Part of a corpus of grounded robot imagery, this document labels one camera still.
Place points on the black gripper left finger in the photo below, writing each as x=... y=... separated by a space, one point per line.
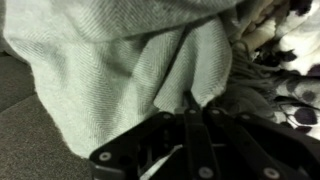
x=178 y=143

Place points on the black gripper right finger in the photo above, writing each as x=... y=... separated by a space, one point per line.
x=271 y=151

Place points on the green blanket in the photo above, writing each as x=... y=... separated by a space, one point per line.
x=102 y=66

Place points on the grey fabric couch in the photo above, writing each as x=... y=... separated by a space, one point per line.
x=30 y=145

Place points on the white leaf-pattern pillow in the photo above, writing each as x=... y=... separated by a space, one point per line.
x=276 y=66

